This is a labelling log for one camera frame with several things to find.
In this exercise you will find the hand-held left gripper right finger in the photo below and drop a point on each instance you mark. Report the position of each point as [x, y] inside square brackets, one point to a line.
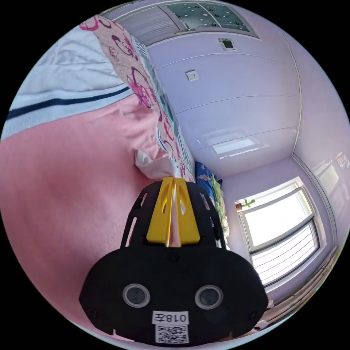
[187, 221]

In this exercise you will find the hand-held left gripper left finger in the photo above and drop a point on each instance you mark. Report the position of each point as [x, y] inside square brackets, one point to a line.
[158, 218]

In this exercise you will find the pink and white short sleeve shirt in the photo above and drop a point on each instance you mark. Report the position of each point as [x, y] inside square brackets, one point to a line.
[68, 177]

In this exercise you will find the pile of clothes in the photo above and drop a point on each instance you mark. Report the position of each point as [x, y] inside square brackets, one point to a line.
[220, 202]

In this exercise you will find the blue patterned pillow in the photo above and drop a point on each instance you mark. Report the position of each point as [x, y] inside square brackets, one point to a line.
[203, 175]

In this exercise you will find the small green plant in pot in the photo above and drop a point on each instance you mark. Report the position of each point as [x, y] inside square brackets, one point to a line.
[246, 203]

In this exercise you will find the bed with floral sheet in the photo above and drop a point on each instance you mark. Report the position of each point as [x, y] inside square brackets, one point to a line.
[128, 63]

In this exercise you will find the window with dotted glass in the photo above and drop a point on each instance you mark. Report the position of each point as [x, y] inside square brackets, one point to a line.
[191, 16]

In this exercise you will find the window with white frame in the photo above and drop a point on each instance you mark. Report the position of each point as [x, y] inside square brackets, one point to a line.
[279, 227]

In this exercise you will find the white wall socket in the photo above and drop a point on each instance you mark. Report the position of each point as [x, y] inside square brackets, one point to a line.
[192, 75]

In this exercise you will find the square wall vent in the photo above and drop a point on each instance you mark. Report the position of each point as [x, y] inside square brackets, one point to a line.
[227, 44]

